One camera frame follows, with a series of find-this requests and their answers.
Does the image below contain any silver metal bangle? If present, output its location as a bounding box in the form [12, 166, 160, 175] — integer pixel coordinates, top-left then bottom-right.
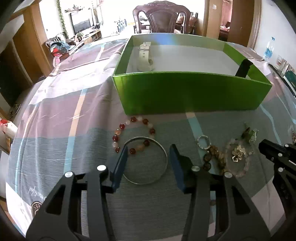
[123, 136, 169, 186]

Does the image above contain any red white box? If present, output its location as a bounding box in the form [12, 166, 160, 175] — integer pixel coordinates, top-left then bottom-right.
[1, 119, 18, 155]

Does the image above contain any plastic water bottle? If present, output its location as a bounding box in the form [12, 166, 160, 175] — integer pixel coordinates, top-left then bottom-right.
[263, 37, 275, 61]

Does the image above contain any pink crystal bracelet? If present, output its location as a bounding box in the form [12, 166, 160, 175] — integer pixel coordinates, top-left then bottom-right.
[225, 138, 255, 178]

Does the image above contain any green cardboard box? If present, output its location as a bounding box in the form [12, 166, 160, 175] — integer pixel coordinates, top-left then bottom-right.
[112, 33, 271, 115]

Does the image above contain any black wristband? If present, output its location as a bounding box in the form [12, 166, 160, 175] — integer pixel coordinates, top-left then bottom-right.
[235, 59, 253, 78]

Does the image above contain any green book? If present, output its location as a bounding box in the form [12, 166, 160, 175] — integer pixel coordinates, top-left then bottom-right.
[283, 70, 296, 96]

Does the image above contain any small white bead ring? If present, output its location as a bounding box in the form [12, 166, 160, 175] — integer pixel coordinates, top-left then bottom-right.
[197, 134, 212, 150]

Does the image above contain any red white bead bracelet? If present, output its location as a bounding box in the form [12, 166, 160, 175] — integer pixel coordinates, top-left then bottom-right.
[111, 116, 156, 156]

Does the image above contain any black television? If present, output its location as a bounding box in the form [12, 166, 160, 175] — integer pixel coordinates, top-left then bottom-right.
[70, 9, 93, 34]

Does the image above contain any striped plaid tablecloth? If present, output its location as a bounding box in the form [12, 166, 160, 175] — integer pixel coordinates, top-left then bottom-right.
[6, 40, 295, 240]

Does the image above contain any dark wooden chair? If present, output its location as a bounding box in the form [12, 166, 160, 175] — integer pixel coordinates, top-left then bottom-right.
[132, 1, 198, 35]

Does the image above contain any chair with colourful clothes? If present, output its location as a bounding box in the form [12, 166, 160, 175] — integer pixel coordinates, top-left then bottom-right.
[45, 34, 76, 67]

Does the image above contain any brown bead bracelet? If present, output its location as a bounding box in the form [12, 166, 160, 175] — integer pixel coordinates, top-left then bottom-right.
[203, 145, 228, 175]

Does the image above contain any white watch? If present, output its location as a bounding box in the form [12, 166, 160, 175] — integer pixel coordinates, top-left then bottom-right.
[137, 42, 154, 72]

